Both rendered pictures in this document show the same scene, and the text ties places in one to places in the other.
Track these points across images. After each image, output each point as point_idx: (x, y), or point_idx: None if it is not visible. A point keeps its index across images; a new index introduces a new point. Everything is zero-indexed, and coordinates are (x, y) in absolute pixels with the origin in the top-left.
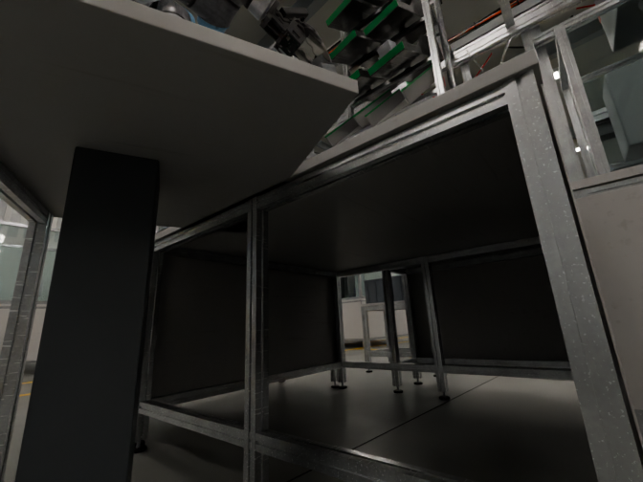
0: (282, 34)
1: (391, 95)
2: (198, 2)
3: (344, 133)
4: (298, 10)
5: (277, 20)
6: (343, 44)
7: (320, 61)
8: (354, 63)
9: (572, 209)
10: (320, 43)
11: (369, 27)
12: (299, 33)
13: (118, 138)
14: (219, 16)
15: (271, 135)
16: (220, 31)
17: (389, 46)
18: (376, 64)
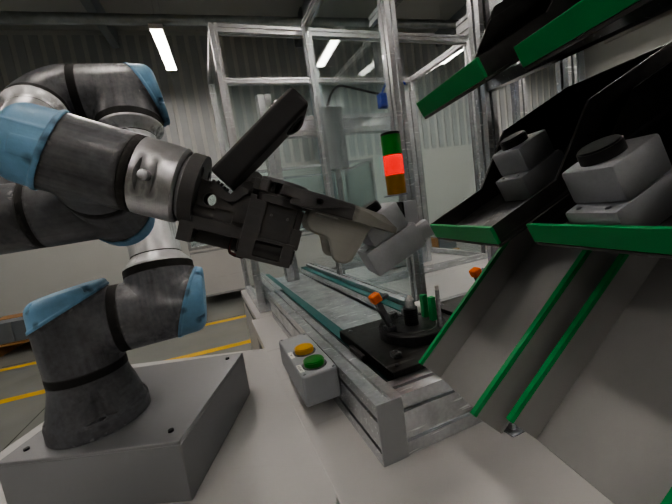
0: (237, 257)
1: (626, 255)
2: (52, 244)
3: (474, 319)
4: (267, 132)
5: (210, 226)
6: (451, 91)
7: (367, 239)
8: (505, 75)
9: None
10: (349, 219)
11: (538, 43)
12: (283, 225)
13: None
14: (111, 233)
15: None
16: (138, 235)
17: (622, 192)
18: (558, 231)
